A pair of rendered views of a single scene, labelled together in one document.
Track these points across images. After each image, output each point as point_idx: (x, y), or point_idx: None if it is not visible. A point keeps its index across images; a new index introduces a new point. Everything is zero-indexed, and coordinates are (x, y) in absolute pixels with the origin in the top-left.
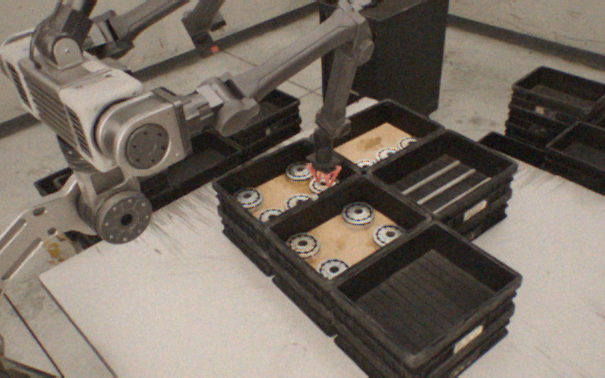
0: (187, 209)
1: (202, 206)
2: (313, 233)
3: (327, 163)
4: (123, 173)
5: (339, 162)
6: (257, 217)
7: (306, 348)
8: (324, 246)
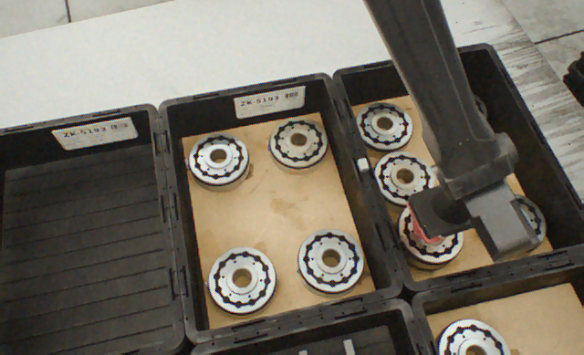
0: (532, 89)
1: (533, 109)
2: (332, 180)
3: (430, 203)
4: None
5: (425, 228)
6: (395, 106)
7: None
8: (293, 182)
